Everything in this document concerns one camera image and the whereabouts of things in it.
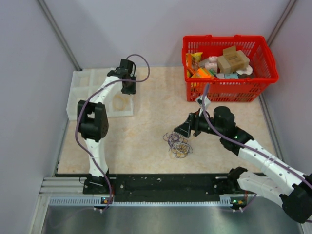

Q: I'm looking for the red plastic shopping basket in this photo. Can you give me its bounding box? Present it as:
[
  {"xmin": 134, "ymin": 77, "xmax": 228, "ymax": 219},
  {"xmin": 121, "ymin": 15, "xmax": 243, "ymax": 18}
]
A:
[{"xmin": 182, "ymin": 35, "xmax": 278, "ymax": 102}]

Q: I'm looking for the pink white package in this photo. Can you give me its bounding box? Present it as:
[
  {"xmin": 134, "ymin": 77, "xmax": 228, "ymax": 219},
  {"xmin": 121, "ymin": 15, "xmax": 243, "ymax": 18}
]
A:
[{"xmin": 203, "ymin": 56, "xmax": 218, "ymax": 72}]

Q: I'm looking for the small open cardboard box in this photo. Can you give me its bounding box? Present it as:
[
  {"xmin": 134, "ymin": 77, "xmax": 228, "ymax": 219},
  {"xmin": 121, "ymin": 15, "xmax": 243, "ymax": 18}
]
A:
[{"xmin": 223, "ymin": 45, "xmax": 236, "ymax": 57}]

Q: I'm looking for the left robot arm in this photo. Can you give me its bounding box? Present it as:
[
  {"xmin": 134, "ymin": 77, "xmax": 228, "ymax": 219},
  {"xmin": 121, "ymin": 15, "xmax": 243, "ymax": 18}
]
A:
[{"xmin": 77, "ymin": 59, "xmax": 137, "ymax": 195}]

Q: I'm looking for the yellow snack bag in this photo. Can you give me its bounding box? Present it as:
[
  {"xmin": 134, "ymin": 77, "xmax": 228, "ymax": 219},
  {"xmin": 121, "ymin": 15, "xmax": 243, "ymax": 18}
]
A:
[{"xmin": 186, "ymin": 52, "xmax": 202, "ymax": 75}]

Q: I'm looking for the orange snack packet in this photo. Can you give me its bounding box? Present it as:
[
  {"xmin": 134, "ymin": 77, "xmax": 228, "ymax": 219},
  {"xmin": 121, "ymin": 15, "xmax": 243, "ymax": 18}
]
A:
[{"xmin": 191, "ymin": 68, "xmax": 214, "ymax": 78}]

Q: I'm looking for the white foam compartment tray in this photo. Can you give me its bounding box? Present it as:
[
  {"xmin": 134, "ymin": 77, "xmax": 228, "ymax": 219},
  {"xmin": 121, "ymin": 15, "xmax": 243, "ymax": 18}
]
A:
[{"xmin": 66, "ymin": 68, "xmax": 134, "ymax": 121}]

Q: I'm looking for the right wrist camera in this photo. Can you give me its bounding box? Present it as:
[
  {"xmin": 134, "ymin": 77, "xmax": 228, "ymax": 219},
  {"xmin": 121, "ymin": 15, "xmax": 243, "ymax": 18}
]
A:
[{"xmin": 195, "ymin": 95, "xmax": 211, "ymax": 110}]

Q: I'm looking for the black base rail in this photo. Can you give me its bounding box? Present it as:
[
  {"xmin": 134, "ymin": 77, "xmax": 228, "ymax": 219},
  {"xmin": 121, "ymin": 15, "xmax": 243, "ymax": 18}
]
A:
[{"xmin": 83, "ymin": 173, "xmax": 247, "ymax": 203}]

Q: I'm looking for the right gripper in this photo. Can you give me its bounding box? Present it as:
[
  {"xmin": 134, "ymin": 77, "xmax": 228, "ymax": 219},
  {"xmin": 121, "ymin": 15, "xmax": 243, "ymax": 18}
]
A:
[{"xmin": 174, "ymin": 108, "xmax": 224, "ymax": 138}]

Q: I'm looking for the brown cardboard box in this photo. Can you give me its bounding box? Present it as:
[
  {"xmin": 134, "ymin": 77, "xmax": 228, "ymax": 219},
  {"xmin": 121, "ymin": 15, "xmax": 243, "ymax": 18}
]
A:
[{"xmin": 217, "ymin": 50, "xmax": 250, "ymax": 74}]

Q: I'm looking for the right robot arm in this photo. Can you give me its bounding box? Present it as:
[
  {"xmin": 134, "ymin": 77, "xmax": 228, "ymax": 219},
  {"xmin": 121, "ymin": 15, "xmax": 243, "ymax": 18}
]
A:
[{"xmin": 174, "ymin": 106, "xmax": 312, "ymax": 223}]

